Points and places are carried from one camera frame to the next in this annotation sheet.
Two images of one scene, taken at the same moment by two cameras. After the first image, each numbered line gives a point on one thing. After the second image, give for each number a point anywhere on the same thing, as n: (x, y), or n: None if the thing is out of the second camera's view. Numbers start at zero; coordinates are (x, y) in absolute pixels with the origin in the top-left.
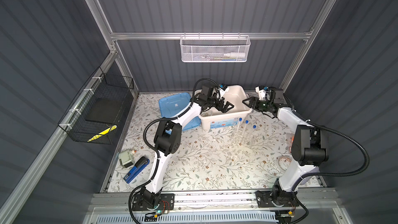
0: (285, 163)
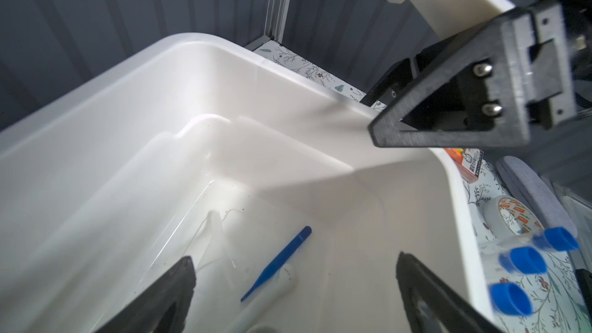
0: (509, 218)
